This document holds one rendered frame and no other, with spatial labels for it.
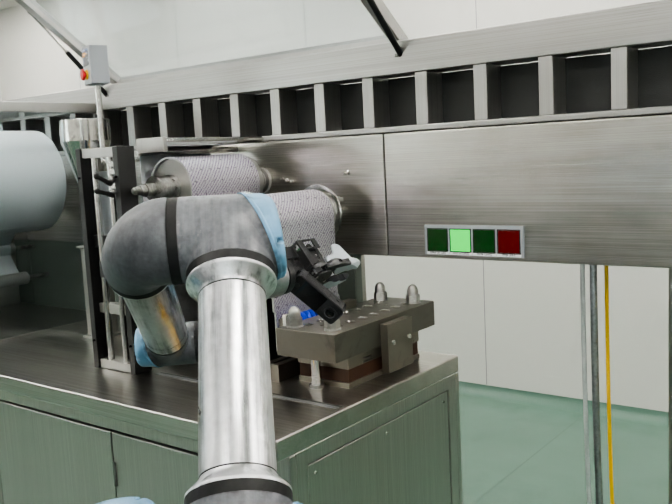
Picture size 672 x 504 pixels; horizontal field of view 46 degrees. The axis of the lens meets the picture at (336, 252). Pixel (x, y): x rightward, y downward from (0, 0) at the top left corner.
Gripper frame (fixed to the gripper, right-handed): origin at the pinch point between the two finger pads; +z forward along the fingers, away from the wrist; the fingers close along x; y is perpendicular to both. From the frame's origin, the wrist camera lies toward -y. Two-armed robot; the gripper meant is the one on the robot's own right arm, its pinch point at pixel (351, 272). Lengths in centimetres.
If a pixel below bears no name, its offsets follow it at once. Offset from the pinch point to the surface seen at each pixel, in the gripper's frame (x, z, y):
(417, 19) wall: 53, 255, 180
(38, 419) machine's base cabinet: 81, -30, 21
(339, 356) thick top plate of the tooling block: 13.1, -2.1, -11.8
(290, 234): 12.8, 5.9, 19.6
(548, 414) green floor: 131, 250, -33
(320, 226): 12.7, 16.9, 20.7
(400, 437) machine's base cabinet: 22.5, 11.5, -30.3
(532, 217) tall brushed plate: -23.4, 34.0, -8.2
